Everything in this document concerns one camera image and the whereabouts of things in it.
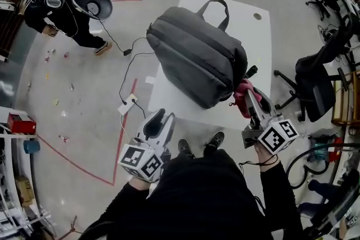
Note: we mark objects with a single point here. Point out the brown tripod stand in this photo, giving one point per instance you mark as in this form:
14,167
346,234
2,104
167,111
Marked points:
71,229

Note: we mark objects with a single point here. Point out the pink cloth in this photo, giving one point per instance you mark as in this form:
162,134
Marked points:
242,92

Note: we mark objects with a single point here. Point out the person's shoe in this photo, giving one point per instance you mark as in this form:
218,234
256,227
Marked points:
185,149
213,144

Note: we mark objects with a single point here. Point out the white power strip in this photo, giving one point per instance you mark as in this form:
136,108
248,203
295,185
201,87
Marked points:
128,104

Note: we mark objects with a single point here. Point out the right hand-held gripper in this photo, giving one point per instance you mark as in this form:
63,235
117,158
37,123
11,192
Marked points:
277,135

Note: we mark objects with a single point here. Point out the wooden frame rack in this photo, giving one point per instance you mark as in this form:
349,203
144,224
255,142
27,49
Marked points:
346,98

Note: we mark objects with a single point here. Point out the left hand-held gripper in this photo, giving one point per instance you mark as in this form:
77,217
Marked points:
137,160

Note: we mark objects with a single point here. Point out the white metal shelving rack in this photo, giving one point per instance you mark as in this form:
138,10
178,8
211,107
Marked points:
3,121

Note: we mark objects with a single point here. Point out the scattered small floor litter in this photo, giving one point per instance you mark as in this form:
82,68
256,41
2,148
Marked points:
71,87

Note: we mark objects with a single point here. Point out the person's right forearm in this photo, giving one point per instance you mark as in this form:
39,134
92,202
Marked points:
277,191

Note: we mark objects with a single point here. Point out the black power adapter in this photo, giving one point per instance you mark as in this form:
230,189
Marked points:
127,51

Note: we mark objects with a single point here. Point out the person's left forearm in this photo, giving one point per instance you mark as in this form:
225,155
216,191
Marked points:
126,202

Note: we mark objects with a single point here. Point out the brown carton with print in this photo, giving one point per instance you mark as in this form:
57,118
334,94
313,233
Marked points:
25,191

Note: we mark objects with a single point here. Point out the black high-back office chair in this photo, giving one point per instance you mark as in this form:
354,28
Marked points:
317,84

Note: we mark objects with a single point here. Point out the person's left shoe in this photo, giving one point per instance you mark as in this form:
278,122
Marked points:
185,149

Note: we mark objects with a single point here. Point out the blue bucket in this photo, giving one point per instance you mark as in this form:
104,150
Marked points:
31,147

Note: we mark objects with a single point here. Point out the person's black-clothed torso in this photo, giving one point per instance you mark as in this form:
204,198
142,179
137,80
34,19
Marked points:
202,199

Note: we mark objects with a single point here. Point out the dark wooden staircase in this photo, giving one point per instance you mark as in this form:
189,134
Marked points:
9,31

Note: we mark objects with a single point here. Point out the black equipment stand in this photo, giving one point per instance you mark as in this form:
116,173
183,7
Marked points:
337,205

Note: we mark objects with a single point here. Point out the person's right shoe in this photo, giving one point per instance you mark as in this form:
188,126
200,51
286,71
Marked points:
213,144

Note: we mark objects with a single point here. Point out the grey backpack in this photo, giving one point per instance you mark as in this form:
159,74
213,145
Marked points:
197,59

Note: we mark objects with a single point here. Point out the red box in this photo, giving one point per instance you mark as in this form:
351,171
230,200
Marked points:
21,123

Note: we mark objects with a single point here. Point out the teal red vacuum cleaner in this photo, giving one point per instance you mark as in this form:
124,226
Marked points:
326,151

